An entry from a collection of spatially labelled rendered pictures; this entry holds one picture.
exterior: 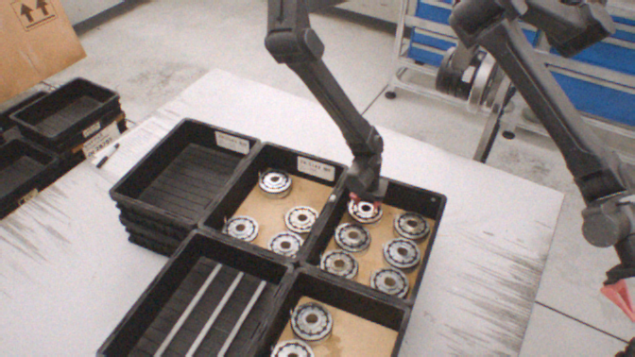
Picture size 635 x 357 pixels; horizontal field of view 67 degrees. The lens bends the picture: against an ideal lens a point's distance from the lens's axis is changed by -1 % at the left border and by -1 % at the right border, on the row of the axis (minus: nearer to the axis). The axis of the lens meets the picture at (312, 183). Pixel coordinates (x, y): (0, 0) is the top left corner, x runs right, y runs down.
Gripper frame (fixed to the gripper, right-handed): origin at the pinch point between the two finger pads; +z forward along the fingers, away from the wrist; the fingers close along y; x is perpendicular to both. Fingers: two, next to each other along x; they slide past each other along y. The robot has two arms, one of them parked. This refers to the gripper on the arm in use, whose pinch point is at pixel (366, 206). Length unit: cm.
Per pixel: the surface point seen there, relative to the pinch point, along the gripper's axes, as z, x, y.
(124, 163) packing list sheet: 16, 7, -93
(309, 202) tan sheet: 3.9, -0.4, -17.6
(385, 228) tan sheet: 4.2, -3.0, 6.8
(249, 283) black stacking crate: 3.3, -33.4, -23.6
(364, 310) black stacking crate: 0.1, -33.8, 7.4
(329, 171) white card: -2.6, 8.4, -13.9
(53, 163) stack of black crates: 37, 16, -142
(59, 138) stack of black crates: 28, 23, -140
